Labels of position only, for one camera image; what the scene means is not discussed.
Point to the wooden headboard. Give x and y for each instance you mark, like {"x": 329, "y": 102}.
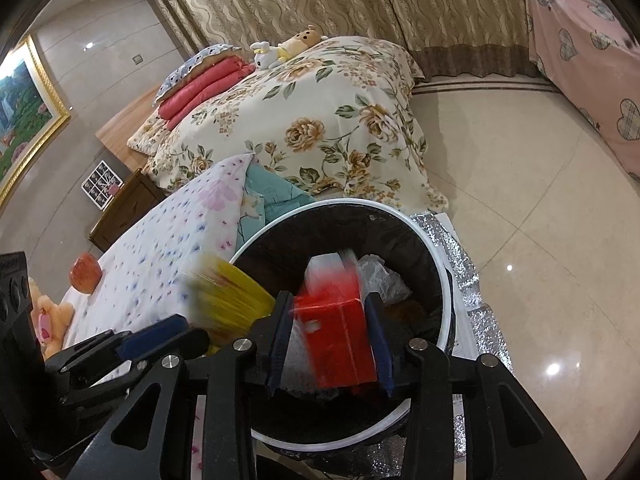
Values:
{"x": 125, "y": 125}

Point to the beige patterned curtain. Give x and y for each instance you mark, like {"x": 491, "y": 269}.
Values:
{"x": 350, "y": 0}

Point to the gold framed landscape painting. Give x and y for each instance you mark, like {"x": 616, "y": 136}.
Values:
{"x": 20, "y": 110}

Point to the beige teddy bear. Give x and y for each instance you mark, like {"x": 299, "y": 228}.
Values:
{"x": 55, "y": 312}

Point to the blue white patterned pillow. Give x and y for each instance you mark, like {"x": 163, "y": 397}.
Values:
{"x": 200, "y": 57}

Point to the bed with floral bedspread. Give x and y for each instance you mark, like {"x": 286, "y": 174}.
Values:
{"x": 310, "y": 125}

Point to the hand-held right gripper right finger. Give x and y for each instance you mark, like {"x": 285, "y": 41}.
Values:
{"x": 376, "y": 342}

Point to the red apple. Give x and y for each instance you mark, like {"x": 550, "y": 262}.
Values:
{"x": 86, "y": 272}

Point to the white dotted tablecloth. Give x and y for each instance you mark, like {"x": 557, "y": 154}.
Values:
{"x": 165, "y": 240}

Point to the small pink cup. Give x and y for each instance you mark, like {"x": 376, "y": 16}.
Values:
{"x": 116, "y": 189}

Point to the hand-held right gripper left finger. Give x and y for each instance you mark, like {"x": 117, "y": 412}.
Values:
{"x": 281, "y": 340}

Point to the white plastic bag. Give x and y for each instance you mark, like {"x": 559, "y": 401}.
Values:
{"x": 385, "y": 277}

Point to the white bin with black liner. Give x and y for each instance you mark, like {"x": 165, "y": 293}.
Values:
{"x": 310, "y": 230}

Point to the wooden nightstand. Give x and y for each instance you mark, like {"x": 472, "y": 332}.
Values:
{"x": 125, "y": 210}

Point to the red white milk carton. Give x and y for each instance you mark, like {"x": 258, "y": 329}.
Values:
{"x": 340, "y": 335}

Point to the silver foil mat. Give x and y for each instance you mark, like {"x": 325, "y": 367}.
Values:
{"x": 465, "y": 270}

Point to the black white photo frame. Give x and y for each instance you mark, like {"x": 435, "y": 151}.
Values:
{"x": 100, "y": 185}

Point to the folded red blanket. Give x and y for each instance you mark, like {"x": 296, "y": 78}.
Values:
{"x": 200, "y": 90}

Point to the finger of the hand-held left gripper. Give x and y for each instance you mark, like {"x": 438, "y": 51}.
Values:
{"x": 192, "y": 344}
{"x": 150, "y": 337}

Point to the yellow foam fruit net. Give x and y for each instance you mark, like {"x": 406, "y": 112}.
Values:
{"x": 230, "y": 300}

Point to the pink heart print cloth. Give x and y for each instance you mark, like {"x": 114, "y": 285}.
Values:
{"x": 585, "y": 60}

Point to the teal cloth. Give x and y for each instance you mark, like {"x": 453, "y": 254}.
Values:
{"x": 280, "y": 195}

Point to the white rabbit plush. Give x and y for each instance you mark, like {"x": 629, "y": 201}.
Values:
{"x": 267, "y": 57}

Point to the brown spotted plush toy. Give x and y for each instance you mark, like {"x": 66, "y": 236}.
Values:
{"x": 300, "y": 40}

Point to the cream floral pillow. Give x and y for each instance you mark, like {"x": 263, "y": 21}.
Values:
{"x": 147, "y": 135}

